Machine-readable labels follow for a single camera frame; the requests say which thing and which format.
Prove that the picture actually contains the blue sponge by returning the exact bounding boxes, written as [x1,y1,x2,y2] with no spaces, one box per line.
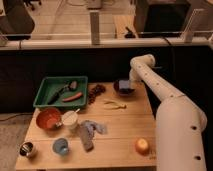
[119,80,130,90]

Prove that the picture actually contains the purple bowl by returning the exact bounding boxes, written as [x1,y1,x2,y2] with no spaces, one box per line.
[113,79,134,96]

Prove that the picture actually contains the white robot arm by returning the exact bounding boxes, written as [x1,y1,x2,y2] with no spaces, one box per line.
[129,54,207,171]

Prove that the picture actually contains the orange bowl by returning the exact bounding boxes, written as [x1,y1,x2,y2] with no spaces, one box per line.
[36,107,62,130]

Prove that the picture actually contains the dark red grapes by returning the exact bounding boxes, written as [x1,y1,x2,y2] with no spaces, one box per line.
[88,84,106,104]

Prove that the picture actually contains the wooden table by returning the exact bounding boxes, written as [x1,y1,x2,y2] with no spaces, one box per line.
[15,82,156,171]

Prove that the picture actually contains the red chili pepper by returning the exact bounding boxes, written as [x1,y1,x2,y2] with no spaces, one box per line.
[62,92,83,102]

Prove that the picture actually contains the orange fruit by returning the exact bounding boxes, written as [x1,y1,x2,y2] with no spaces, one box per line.
[135,138,150,155]

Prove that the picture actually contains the grey blue cloth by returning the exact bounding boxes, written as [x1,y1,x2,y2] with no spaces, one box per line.
[78,120,107,152]

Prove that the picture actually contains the white cup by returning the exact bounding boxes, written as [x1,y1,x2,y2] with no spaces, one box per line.
[62,111,78,130]

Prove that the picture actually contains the green plastic tray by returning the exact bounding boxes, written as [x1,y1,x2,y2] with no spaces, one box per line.
[33,76,88,109]

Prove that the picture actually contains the blue cup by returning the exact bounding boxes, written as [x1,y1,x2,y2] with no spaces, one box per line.
[52,138,69,156]

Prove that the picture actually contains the metal cup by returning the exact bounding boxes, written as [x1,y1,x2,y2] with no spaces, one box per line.
[19,142,37,158]

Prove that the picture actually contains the black office chair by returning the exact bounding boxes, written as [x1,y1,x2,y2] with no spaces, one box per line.
[0,0,35,40]

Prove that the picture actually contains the grey metal post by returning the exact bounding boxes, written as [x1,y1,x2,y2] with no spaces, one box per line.
[90,10,100,45]

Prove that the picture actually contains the white horizontal rail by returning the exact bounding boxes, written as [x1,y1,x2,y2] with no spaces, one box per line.
[0,37,212,51]

